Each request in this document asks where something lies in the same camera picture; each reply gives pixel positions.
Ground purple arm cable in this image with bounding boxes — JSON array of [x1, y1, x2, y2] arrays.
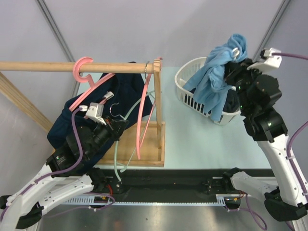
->
[[0, 107, 115, 217], [243, 52, 308, 229]]

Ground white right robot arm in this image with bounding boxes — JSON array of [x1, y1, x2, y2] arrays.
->
[[222, 59, 308, 221]]

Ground wooden rack left post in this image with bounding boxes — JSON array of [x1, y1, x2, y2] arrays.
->
[[0, 73, 52, 132]]

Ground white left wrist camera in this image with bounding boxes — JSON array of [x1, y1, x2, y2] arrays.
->
[[79, 103, 106, 125]]

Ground navy blue shorts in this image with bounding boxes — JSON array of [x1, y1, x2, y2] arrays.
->
[[46, 61, 153, 175]]

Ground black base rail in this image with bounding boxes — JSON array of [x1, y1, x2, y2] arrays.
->
[[57, 168, 277, 205]]

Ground pink hanger with metal hook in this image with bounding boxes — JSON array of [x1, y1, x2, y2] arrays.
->
[[136, 56, 163, 160]]

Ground white plastic laundry basket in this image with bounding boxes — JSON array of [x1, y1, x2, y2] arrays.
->
[[174, 56, 242, 126]]

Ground light blue shorts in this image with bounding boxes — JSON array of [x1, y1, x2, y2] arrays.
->
[[183, 34, 247, 122]]

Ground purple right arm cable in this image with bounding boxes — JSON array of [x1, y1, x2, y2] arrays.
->
[[243, 52, 308, 229]]

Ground wooden rack rod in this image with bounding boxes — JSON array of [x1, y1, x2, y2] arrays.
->
[[0, 61, 160, 73]]

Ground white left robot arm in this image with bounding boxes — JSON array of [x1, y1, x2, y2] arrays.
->
[[0, 117, 128, 231]]

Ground pink plastic hanger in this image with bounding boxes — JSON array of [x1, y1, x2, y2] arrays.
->
[[69, 56, 115, 112]]

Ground white slotted cable duct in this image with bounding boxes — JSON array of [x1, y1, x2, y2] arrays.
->
[[55, 193, 228, 206]]

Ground pale green hanger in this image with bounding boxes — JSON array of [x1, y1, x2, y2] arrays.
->
[[113, 90, 156, 182]]

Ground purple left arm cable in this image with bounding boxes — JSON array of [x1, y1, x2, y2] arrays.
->
[[0, 107, 115, 217]]

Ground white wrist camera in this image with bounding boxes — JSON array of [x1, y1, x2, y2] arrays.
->
[[79, 103, 106, 125], [247, 48, 282, 73]]

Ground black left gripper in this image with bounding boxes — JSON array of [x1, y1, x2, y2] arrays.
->
[[85, 114, 129, 159]]

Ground dark grey shorts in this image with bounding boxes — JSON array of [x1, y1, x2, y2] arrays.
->
[[184, 89, 240, 113]]

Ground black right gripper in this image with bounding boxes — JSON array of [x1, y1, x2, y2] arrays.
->
[[224, 57, 265, 113]]

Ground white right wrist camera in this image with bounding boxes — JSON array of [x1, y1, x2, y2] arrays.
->
[[247, 48, 282, 73]]

